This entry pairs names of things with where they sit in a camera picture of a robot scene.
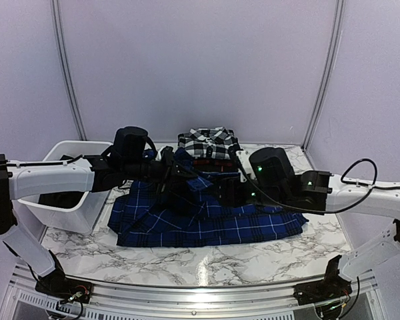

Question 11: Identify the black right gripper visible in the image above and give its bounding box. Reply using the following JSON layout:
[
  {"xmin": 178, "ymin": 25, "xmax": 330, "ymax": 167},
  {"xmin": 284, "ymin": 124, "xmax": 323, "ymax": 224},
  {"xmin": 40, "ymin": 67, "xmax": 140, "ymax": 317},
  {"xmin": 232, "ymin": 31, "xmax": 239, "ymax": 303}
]
[{"xmin": 210, "ymin": 176, "xmax": 289, "ymax": 209}]

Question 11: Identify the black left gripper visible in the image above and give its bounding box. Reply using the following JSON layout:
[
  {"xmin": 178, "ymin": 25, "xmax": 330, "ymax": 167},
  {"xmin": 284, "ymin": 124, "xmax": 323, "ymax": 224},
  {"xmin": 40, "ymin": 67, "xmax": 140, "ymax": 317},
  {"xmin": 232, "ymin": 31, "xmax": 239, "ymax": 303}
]
[{"xmin": 123, "ymin": 149, "xmax": 197, "ymax": 195}]

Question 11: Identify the blue plaid long sleeve shirt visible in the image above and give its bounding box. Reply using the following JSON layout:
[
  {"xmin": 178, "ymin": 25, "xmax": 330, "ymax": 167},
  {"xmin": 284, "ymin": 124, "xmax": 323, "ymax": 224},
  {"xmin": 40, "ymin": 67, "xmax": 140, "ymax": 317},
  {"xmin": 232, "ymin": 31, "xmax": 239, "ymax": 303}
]
[{"xmin": 107, "ymin": 147, "xmax": 309, "ymax": 248}]

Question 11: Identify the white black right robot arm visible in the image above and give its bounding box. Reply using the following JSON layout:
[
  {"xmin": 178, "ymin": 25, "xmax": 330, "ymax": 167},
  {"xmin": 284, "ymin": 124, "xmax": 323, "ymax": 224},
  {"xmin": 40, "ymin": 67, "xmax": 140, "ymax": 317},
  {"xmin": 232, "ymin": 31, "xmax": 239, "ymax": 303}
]
[{"xmin": 217, "ymin": 167, "xmax": 400, "ymax": 305}]

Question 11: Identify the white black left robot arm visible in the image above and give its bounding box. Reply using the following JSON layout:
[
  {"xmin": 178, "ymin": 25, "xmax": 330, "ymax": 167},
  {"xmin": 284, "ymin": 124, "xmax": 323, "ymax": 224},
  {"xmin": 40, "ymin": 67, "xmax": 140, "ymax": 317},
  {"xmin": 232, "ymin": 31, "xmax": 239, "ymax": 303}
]
[{"xmin": 0, "ymin": 149, "xmax": 194, "ymax": 300}]

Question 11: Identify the red black folded shirt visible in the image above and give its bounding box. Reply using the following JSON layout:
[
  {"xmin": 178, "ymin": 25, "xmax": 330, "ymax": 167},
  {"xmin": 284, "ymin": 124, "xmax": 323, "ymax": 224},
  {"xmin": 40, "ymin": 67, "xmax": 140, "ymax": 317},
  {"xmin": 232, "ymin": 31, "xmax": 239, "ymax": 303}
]
[{"xmin": 193, "ymin": 158, "xmax": 237, "ymax": 173}]

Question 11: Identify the black white checked folded shirt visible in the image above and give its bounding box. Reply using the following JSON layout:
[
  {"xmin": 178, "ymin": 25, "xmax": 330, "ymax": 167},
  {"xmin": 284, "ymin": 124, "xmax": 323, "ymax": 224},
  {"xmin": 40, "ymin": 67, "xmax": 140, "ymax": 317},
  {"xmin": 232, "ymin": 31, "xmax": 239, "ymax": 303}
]
[{"xmin": 177, "ymin": 127, "xmax": 241, "ymax": 160}]

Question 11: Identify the black garment in bin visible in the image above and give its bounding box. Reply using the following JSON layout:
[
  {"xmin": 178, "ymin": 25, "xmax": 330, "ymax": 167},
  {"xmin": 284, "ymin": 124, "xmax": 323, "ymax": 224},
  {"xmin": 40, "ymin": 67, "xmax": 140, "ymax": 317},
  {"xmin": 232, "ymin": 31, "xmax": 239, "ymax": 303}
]
[{"xmin": 38, "ymin": 154, "xmax": 84, "ymax": 211}]

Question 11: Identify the white plastic bin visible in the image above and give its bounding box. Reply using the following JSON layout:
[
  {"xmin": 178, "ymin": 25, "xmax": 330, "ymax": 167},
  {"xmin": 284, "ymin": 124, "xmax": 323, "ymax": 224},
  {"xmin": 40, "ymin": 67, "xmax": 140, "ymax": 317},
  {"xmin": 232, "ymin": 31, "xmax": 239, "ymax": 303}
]
[{"xmin": 18, "ymin": 140, "xmax": 111, "ymax": 234}]

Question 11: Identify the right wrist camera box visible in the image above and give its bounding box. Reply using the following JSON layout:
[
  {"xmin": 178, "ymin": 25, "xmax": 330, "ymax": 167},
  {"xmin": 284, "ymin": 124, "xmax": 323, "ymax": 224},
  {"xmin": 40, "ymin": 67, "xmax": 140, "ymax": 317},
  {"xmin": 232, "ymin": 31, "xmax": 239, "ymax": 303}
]
[{"xmin": 235, "ymin": 147, "xmax": 295, "ymax": 187}]

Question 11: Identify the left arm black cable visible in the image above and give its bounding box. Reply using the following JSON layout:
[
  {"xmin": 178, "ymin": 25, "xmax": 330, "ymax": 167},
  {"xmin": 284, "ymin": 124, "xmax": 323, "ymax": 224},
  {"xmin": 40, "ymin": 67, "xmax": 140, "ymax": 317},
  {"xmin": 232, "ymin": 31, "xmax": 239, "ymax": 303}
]
[{"xmin": 0, "ymin": 153, "xmax": 86, "ymax": 173}]

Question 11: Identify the right aluminium wall post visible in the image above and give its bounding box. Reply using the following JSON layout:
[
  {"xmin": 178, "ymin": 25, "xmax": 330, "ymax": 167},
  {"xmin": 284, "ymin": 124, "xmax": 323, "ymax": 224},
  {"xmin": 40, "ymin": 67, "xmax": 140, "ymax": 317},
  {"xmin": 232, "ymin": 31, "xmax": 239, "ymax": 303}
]
[{"xmin": 301, "ymin": 0, "xmax": 346, "ymax": 153}]

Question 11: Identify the aluminium wall post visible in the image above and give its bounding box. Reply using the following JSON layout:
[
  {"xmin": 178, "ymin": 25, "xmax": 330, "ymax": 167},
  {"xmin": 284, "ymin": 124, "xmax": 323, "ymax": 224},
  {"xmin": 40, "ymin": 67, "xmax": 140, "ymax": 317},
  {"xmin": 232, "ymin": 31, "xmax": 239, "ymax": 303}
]
[
  {"xmin": 301, "ymin": 0, "xmax": 346, "ymax": 153},
  {"xmin": 50, "ymin": 0, "xmax": 87, "ymax": 141}
]

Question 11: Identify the aluminium front rail frame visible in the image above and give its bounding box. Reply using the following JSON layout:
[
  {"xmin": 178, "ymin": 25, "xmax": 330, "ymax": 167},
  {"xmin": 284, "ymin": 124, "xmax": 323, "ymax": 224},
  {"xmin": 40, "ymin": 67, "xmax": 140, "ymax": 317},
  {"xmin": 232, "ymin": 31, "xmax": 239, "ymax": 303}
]
[{"xmin": 0, "ymin": 264, "xmax": 388, "ymax": 319}]

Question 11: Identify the left aluminium wall post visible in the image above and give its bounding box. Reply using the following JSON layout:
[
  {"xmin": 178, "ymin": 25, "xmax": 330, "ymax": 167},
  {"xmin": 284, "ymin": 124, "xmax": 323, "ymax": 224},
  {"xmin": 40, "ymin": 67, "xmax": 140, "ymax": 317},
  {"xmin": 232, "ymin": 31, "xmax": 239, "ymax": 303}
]
[{"xmin": 50, "ymin": 0, "xmax": 87, "ymax": 141}]

